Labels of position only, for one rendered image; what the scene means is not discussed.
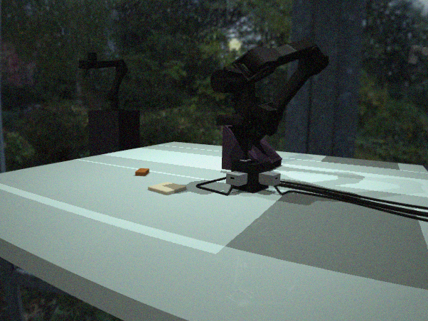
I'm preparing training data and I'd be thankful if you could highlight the small orange-brown block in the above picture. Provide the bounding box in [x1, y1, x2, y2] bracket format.
[135, 168, 149, 176]

